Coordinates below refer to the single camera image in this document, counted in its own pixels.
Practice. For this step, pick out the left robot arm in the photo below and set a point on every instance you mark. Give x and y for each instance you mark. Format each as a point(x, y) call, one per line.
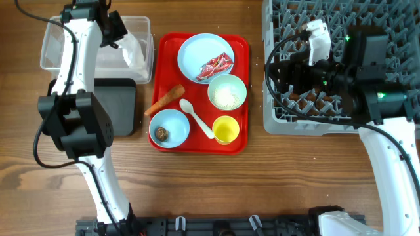
point(82, 39)

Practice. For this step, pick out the grey dishwasher rack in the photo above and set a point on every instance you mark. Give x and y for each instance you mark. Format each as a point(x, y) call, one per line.
point(315, 112)

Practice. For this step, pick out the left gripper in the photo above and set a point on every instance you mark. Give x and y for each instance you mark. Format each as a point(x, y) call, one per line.
point(121, 30)

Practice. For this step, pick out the light blue plate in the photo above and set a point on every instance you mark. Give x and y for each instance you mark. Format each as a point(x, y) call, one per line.
point(198, 50)

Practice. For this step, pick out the white rice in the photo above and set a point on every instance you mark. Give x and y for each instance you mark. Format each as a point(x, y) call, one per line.
point(225, 99)

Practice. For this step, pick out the white napkin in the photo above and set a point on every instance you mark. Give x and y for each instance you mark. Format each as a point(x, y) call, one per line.
point(133, 55)

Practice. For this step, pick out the white plastic spoon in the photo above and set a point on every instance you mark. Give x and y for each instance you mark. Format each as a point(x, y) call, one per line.
point(188, 108)

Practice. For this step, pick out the light blue bowl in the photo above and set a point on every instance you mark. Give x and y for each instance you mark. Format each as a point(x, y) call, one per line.
point(175, 123)

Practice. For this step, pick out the clear plastic bin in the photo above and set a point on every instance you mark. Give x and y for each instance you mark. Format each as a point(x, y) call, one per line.
point(109, 62)

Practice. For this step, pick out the brown mushroom piece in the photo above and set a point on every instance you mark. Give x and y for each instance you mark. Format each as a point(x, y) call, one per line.
point(161, 134)

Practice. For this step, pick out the yellow plastic cup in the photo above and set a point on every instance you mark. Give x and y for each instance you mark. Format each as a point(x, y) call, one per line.
point(226, 129)

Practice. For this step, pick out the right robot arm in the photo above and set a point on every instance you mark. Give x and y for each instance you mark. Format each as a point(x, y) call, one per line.
point(379, 110)

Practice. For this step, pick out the orange carrot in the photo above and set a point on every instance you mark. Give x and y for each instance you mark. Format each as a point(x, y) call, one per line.
point(175, 93)

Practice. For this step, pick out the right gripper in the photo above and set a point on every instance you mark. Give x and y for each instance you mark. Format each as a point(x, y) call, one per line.
point(297, 66)

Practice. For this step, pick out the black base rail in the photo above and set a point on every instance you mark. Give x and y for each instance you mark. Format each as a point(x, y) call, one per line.
point(279, 226)

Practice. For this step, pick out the black tray bin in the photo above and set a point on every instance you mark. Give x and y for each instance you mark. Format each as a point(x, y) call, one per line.
point(115, 108)

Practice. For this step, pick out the red snack wrapper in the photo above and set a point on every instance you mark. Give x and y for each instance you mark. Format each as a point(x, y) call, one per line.
point(215, 66)

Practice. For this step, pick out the red serving tray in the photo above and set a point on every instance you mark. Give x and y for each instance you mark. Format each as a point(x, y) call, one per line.
point(168, 74)

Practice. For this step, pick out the green bowl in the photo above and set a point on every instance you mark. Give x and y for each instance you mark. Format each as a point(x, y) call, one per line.
point(236, 85)

